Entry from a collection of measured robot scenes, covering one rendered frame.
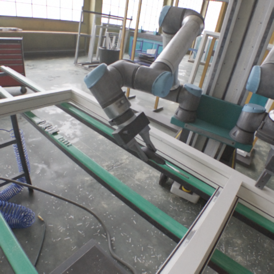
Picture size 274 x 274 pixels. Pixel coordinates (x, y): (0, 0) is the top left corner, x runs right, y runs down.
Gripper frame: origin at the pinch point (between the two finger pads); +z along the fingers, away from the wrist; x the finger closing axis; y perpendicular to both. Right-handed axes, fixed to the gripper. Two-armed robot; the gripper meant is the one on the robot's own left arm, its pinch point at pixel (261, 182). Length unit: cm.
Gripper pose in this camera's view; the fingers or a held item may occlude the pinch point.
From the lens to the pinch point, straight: 72.7
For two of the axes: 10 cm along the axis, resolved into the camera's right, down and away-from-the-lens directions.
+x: 6.5, -3.1, 6.9
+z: -1.4, 8.4, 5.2
